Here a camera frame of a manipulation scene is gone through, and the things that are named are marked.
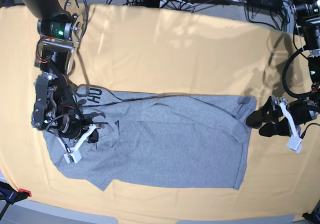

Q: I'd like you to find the blue red table clamp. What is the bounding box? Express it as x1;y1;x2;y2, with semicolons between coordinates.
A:
0;181;32;205

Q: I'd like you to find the black power adapter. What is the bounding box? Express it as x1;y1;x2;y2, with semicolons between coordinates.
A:
247;0;283;12

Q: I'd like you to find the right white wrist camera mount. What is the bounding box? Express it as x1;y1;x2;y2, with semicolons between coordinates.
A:
57;123;105;164

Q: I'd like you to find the yellow table cloth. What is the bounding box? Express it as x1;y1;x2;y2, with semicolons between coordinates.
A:
0;4;320;224

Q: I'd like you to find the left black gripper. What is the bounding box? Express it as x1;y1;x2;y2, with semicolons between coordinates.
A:
245;96;318;137

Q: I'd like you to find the grey t-shirt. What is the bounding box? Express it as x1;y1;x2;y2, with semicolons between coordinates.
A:
43;85;257;190

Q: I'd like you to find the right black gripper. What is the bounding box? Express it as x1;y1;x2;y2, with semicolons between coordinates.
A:
52;116;99;144

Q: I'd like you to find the black clamp right corner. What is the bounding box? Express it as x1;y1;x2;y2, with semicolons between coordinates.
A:
302;212;320;224

